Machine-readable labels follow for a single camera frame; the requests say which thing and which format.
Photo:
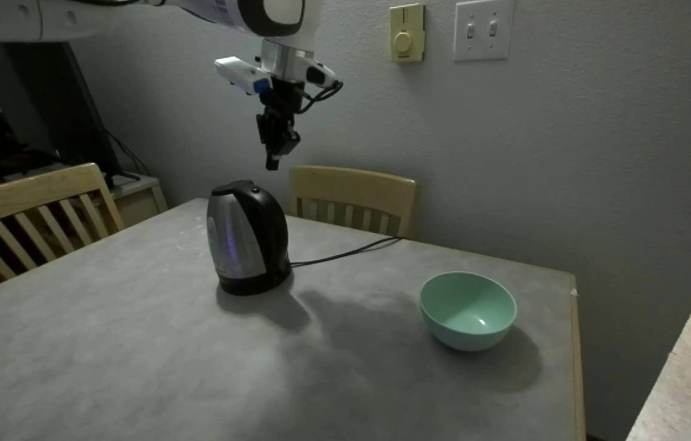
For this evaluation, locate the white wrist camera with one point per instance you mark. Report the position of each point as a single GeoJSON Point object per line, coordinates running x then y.
{"type": "Point", "coordinates": [249, 76]}

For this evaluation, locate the mint green bowl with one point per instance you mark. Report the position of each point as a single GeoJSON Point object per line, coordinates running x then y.
{"type": "Point", "coordinates": [466, 313]}

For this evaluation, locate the dark equipment clutter at left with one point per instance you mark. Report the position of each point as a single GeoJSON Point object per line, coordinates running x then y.
{"type": "Point", "coordinates": [47, 109]}

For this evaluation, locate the small white side cabinet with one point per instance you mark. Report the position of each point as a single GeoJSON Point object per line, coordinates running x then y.
{"type": "Point", "coordinates": [139, 198]}

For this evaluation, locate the steel and black electric kettle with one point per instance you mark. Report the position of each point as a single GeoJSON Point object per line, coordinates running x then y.
{"type": "Point", "coordinates": [249, 239]}

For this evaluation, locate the left wooden slat chair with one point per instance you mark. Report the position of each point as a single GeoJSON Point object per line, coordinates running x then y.
{"type": "Point", "coordinates": [53, 215]}

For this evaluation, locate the wooden slat chair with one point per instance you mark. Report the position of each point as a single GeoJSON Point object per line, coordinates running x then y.
{"type": "Point", "coordinates": [353, 198]}
{"type": "Point", "coordinates": [53, 215]}

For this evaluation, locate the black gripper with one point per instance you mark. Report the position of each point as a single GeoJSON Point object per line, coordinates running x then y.
{"type": "Point", "coordinates": [275, 123]}

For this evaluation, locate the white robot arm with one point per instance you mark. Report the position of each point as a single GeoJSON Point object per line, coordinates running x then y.
{"type": "Point", "coordinates": [286, 75]}

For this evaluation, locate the white double light switch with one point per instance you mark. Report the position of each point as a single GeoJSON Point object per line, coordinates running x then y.
{"type": "Point", "coordinates": [483, 30]}

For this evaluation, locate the yellow wall dial thermostat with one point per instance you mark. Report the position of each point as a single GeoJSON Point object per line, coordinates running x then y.
{"type": "Point", "coordinates": [407, 30]}

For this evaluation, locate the rear wooden slat chair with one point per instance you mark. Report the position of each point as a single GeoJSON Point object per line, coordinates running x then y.
{"type": "Point", "coordinates": [353, 198]}

